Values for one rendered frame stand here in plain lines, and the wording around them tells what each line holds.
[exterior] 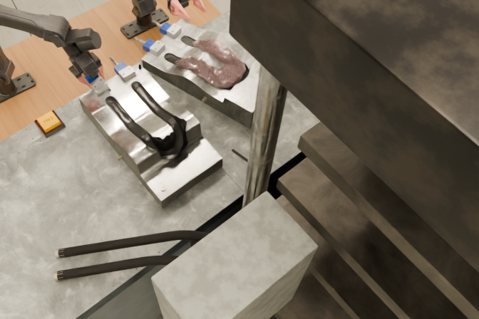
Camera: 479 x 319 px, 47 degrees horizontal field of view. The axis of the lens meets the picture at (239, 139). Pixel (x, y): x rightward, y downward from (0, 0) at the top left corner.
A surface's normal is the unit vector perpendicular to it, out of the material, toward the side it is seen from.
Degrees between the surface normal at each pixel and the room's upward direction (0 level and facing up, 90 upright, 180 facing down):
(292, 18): 90
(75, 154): 0
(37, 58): 0
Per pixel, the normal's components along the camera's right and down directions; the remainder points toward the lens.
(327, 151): 0.05, -0.51
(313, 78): -0.77, 0.53
